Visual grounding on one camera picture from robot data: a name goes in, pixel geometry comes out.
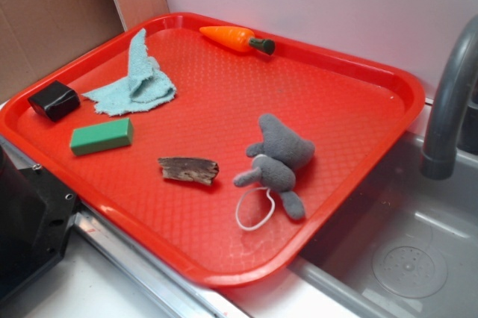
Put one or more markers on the gray plush animal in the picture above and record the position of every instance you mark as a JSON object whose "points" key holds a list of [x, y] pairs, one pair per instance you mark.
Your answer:
{"points": [[275, 161]]}

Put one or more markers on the red plastic tray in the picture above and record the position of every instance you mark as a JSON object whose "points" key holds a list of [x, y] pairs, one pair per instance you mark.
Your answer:
{"points": [[352, 109]]}

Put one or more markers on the brown wood piece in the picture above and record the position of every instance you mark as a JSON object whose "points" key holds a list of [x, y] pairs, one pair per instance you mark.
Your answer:
{"points": [[186, 169]]}

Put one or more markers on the orange toy carrot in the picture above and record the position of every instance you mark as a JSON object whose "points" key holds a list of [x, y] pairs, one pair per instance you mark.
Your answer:
{"points": [[237, 38]]}

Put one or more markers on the light blue cloth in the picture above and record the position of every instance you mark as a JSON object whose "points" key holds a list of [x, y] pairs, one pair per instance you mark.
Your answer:
{"points": [[145, 87]]}

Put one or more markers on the green rectangular block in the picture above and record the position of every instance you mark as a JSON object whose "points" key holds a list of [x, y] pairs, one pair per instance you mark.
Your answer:
{"points": [[101, 137]]}

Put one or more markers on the black cube block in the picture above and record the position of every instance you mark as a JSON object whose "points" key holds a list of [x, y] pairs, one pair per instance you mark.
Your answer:
{"points": [[55, 101]]}

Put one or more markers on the gray toy sink basin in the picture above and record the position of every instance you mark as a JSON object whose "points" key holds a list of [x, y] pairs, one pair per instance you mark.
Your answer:
{"points": [[401, 245]]}

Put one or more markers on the gray toy faucet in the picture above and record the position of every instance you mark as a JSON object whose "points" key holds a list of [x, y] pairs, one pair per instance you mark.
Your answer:
{"points": [[452, 122]]}

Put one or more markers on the brown cardboard panel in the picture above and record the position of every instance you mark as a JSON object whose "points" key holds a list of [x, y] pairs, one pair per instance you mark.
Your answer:
{"points": [[40, 36]]}

